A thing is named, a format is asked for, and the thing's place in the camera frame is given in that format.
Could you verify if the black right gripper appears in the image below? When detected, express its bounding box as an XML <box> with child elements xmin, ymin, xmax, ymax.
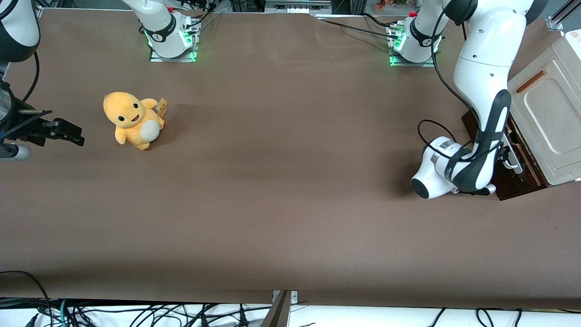
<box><xmin>0</xmin><ymin>98</ymin><xmax>85</xmax><ymax>147</ymax></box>

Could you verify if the yellow plush toy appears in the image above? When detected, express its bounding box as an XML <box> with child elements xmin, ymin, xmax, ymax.
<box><xmin>103</xmin><ymin>91</ymin><xmax>168</xmax><ymax>151</ymax></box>

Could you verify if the grey device with ports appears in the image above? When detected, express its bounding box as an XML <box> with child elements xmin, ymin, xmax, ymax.
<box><xmin>265</xmin><ymin>0</ymin><xmax>332</xmax><ymax>14</ymax></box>

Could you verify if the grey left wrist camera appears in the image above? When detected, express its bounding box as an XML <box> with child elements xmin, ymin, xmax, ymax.
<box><xmin>458</xmin><ymin>183</ymin><xmax>497</xmax><ymax>197</ymax></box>

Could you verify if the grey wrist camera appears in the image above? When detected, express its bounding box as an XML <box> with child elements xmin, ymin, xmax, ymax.
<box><xmin>458</xmin><ymin>183</ymin><xmax>497</xmax><ymax>197</ymax></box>
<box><xmin>0</xmin><ymin>143</ymin><xmax>32</xmax><ymax>161</ymax></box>

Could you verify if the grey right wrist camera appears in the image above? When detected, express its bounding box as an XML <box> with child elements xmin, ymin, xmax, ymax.
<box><xmin>0</xmin><ymin>143</ymin><xmax>32</xmax><ymax>161</ymax></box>

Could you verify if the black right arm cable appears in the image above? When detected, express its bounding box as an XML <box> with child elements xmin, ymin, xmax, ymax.
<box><xmin>22</xmin><ymin>51</ymin><xmax>41</xmax><ymax>103</ymax></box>

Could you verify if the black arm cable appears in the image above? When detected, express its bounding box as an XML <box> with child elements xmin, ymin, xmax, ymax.
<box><xmin>417</xmin><ymin>0</ymin><xmax>504</xmax><ymax>163</ymax></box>
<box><xmin>22</xmin><ymin>51</ymin><xmax>41</xmax><ymax>103</ymax></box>

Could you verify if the brown wooden strip handle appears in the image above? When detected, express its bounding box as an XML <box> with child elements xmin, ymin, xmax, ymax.
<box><xmin>516</xmin><ymin>69</ymin><xmax>548</xmax><ymax>94</ymax></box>

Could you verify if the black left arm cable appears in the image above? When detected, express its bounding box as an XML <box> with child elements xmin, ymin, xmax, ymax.
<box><xmin>417</xmin><ymin>0</ymin><xmax>504</xmax><ymax>163</ymax></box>

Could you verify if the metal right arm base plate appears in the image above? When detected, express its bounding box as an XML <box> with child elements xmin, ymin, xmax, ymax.
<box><xmin>149</xmin><ymin>18</ymin><xmax>201</xmax><ymax>63</ymax></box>

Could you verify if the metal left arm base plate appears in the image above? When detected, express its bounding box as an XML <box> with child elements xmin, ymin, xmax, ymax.
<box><xmin>389</xmin><ymin>25</ymin><xmax>438</xmax><ymax>68</ymax></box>

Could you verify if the aluminium frame profile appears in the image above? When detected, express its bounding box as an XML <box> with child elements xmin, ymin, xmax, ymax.
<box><xmin>546</xmin><ymin>0</ymin><xmax>581</xmax><ymax>32</ymax></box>

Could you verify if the black looping floor cable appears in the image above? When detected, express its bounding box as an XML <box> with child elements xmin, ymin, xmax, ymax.
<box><xmin>0</xmin><ymin>271</ymin><xmax>54</xmax><ymax>327</ymax></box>

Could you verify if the short black table cable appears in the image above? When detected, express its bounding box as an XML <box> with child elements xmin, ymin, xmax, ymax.
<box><xmin>361</xmin><ymin>13</ymin><xmax>398</xmax><ymax>30</ymax></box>

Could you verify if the long black table cable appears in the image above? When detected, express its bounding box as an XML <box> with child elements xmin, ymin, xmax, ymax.
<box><xmin>317</xmin><ymin>18</ymin><xmax>400</xmax><ymax>40</ymax></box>

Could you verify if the metal table edge bracket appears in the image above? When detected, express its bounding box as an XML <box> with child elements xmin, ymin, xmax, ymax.
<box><xmin>267</xmin><ymin>290</ymin><xmax>299</xmax><ymax>327</ymax></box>

